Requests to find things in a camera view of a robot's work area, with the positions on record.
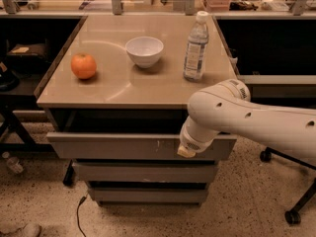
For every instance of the white shoe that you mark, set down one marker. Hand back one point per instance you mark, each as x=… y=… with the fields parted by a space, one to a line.
x=29 y=230

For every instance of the clear plastic water bottle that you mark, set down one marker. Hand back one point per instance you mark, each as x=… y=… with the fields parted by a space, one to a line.
x=196 y=48

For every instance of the orange fruit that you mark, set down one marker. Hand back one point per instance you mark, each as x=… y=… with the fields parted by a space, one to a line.
x=83 y=65

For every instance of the small bottle on floor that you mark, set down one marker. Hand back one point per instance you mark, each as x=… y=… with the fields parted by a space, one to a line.
x=13 y=163

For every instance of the white bowl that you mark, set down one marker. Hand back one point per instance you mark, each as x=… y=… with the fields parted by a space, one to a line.
x=144 y=51

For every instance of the black side table frame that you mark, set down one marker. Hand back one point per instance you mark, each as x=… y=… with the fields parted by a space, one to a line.
x=23 y=65

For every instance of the grey drawer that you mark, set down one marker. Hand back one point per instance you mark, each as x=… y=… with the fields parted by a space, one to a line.
x=143 y=192
x=145 y=172
x=119 y=135

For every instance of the grey middle drawer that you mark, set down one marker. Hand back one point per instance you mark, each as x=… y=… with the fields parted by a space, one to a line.
x=145 y=172

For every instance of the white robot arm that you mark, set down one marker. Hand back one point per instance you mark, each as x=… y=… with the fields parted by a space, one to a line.
x=226 y=107

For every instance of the grey drawer cabinet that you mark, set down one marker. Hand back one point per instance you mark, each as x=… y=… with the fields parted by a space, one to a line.
x=125 y=74

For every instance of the grey bottom drawer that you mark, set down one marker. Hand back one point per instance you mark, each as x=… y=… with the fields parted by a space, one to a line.
x=143 y=192

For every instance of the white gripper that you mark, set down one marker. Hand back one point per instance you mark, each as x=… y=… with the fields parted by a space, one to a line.
x=195 y=143

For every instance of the grey top drawer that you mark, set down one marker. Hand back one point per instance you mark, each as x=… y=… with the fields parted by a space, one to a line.
x=119 y=135

